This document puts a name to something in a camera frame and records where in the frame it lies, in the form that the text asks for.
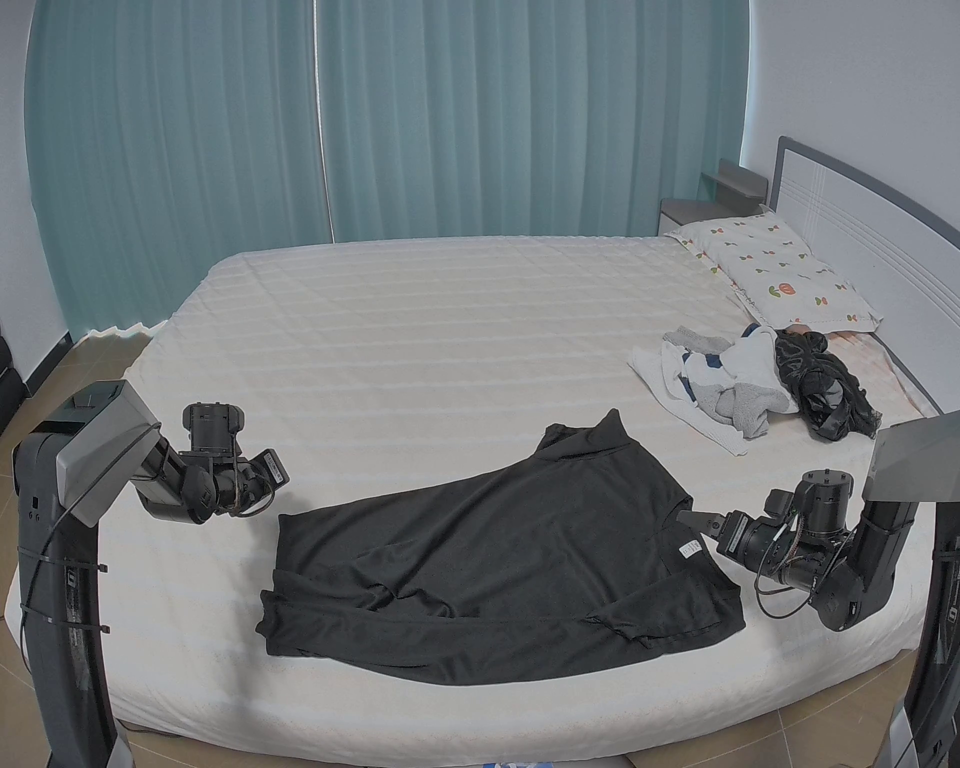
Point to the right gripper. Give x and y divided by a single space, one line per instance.
750 540

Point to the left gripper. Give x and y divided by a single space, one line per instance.
271 472

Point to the black T-shirt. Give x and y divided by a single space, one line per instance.
487 570

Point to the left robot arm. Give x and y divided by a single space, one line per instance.
161 491

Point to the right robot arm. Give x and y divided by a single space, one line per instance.
862 555

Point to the pile of clothes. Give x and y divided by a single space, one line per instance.
720 382

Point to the bed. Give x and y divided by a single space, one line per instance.
412 337

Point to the black garment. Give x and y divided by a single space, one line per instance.
825 382

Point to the white printed pillow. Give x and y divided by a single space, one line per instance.
780 270

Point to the blue-green curtain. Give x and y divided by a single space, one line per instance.
525 112
172 150

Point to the grey bedside table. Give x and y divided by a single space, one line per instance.
720 199

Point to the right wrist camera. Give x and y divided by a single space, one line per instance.
780 504

